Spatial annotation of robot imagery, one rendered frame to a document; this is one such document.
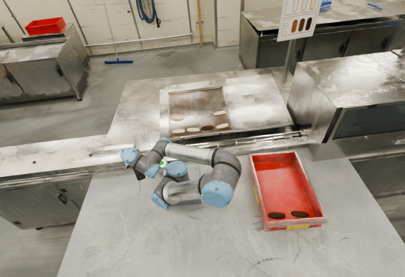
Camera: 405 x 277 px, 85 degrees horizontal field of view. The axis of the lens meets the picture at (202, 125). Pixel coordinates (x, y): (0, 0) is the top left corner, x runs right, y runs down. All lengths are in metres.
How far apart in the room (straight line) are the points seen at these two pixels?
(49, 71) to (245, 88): 2.97
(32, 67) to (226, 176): 3.60
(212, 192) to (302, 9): 1.68
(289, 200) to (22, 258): 2.36
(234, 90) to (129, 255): 1.45
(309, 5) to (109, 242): 2.17
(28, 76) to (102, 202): 2.94
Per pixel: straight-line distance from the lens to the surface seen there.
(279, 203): 1.48
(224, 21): 4.81
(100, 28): 5.30
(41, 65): 4.02
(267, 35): 3.15
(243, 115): 1.82
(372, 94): 1.59
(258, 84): 2.09
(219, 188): 0.85
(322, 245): 1.46
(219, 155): 0.96
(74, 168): 1.79
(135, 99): 2.32
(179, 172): 1.23
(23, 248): 2.87
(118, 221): 1.53
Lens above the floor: 2.11
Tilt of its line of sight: 44 degrees down
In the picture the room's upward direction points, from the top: 6 degrees counter-clockwise
